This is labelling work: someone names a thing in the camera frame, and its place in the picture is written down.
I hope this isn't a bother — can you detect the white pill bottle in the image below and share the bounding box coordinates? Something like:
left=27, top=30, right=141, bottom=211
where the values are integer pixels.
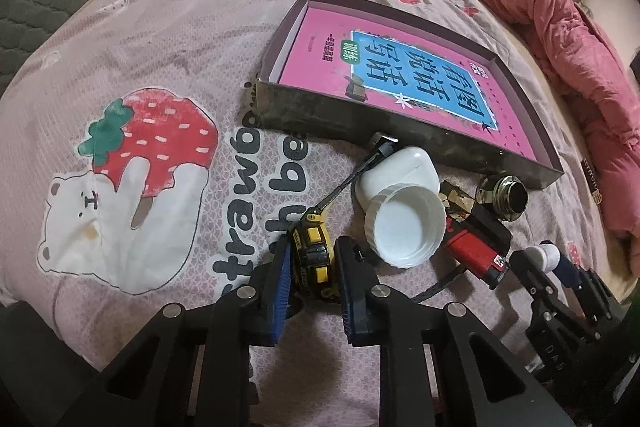
left=524, top=242, right=561, bottom=273

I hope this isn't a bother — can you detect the yellow black wrist watch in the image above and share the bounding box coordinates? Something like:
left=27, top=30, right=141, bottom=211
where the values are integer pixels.
left=290, top=132, right=467, bottom=306

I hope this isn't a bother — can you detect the white plastic jar lid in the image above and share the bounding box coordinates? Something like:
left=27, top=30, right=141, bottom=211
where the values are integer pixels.
left=364, top=183, right=447, bottom=269

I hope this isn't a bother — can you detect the metal camera lens ring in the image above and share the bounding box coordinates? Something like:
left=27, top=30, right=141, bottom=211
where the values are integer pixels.
left=474, top=172, right=531, bottom=223

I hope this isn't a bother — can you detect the black and gold box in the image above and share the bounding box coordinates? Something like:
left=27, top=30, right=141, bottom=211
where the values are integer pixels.
left=439, top=181, right=512, bottom=257

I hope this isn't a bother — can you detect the white earbud case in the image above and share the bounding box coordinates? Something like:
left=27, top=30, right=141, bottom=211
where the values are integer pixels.
left=355, top=146, right=440, bottom=210

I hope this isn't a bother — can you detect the pink strawberry print bedsheet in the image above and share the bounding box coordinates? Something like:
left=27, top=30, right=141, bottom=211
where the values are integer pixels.
left=0, top=0, right=609, bottom=427

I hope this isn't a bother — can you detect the shallow dark cardboard box tray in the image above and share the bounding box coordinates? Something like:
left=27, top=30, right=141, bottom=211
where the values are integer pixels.
left=255, top=0, right=563, bottom=188

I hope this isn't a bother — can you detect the rolled pink quilt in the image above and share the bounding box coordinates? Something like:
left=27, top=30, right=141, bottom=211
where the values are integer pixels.
left=480, top=0, right=639, bottom=275

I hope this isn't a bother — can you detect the pink and blue book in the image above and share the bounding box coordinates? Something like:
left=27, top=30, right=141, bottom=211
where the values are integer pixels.
left=279, top=8, right=536, bottom=159

